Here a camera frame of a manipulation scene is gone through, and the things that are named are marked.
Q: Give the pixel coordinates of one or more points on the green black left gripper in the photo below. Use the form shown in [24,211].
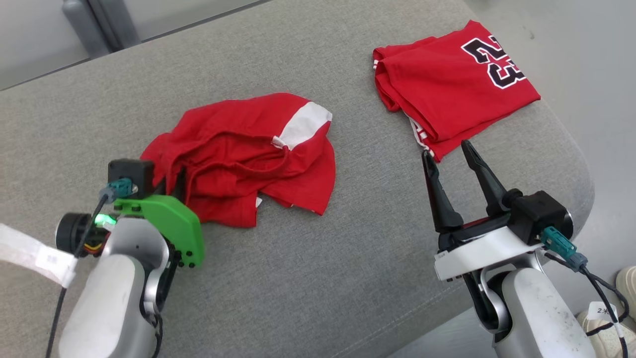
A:
[179,223]

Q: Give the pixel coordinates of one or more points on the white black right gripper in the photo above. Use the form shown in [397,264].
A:
[477,253]

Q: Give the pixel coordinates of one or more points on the red shorts with white trim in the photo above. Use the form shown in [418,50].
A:
[233,159]

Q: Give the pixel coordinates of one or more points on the red jersey with black number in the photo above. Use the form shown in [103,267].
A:
[447,89]

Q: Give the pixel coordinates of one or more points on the grey fabric sofa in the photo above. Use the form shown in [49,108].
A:
[323,278]

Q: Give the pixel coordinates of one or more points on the beige shoe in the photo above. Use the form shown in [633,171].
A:
[627,286]
[603,343]

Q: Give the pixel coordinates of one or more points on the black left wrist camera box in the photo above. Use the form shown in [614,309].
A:
[134,171]

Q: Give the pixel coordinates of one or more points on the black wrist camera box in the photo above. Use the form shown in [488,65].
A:
[536,214]
[134,171]

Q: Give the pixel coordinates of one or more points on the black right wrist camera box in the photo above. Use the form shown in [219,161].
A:
[536,214]

